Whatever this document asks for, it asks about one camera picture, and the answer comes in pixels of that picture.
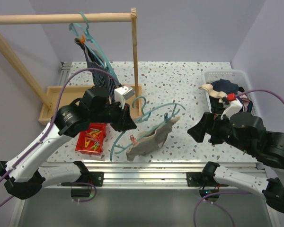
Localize clothespins in red bin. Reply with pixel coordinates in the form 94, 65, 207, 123
84, 128, 102, 151

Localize pink clothespin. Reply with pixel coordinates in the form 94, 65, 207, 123
130, 135, 137, 145

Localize teal hanger on rack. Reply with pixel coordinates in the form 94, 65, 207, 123
69, 12, 119, 81

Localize wooden clothes rack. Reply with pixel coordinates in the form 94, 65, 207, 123
0, 8, 142, 125

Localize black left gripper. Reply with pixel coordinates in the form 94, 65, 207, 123
90, 99, 137, 132

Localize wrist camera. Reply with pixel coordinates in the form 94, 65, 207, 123
114, 86, 134, 105
219, 93, 243, 120

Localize teal hanger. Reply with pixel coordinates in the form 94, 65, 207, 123
109, 96, 186, 162
69, 12, 119, 81

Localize pile of clothes in basket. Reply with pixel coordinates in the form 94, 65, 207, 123
199, 79, 245, 114

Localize orange clothespin on rack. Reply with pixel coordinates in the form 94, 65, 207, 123
79, 35, 86, 45

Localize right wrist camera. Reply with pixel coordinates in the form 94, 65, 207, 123
219, 93, 243, 120

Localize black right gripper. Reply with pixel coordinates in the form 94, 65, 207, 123
186, 110, 253, 154

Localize aluminium table rail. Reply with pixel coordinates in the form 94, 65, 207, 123
37, 160, 270, 190

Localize beige grey underwear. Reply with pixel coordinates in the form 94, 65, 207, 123
126, 116, 180, 161

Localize teal clothespin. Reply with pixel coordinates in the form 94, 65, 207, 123
164, 113, 170, 122

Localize navy striped underwear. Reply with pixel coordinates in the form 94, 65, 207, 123
74, 38, 120, 102

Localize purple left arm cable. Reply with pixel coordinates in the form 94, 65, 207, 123
0, 68, 124, 213

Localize white laundry basket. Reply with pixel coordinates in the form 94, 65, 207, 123
202, 69, 261, 117

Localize red clothespin bin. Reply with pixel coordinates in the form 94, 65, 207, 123
75, 123, 107, 156

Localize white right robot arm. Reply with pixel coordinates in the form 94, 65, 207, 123
187, 112, 284, 213

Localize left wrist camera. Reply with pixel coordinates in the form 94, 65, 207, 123
114, 86, 134, 105

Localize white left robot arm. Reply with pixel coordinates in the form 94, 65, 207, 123
0, 86, 136, 200

